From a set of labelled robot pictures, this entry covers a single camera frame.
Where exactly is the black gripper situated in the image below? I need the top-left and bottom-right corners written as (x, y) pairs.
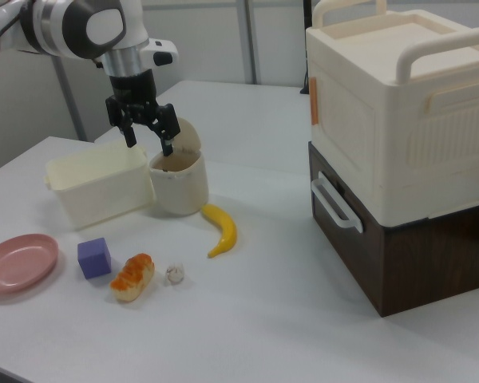
top-left (105, 68), bottom-right (183, 158)

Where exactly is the white paper ball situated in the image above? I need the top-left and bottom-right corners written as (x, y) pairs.
top-left (164, 263), bottom-right (186, 286)

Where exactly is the cream trash can with lid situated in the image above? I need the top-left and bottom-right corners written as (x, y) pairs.
top-left (148, 117), bottom-right (210, 218)

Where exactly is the cream rectangular plastic bin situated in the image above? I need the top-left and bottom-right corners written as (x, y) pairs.
top-left (43, 140), bottom-right (156, 231)

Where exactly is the yellow banana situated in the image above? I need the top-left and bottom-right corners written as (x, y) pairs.
top-left (200, 203), bottom-right (239, 260)

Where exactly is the purple cube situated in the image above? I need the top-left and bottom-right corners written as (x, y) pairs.
top-left (77, 237), bottom-right (113, 280)

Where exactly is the orange glazed bread roll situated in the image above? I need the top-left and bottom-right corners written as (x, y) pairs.
top-left (109, 252), bottom-right (156, 303)

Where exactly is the orange tape strip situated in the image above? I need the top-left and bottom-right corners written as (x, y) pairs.
top-left (308, 77), bottom-right (321, 126)

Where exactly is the pink plate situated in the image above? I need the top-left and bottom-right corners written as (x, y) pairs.
top-left (0, 233), bottom-right (61, 297)

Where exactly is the white toaster oven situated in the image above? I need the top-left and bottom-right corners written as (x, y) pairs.
top-left (307, 140), bottom-right (479, 318)

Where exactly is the black hanging cable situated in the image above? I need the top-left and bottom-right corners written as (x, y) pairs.
top-left (300, 0), bottom-right (311, 96)

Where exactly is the white cabinet handle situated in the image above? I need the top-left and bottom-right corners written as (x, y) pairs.
top-left (310, 171), bottom-right (365, 233)

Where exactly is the cream storage box with handles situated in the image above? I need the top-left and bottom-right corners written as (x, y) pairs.
top-left (304, 0), bottom-right (479, 229)

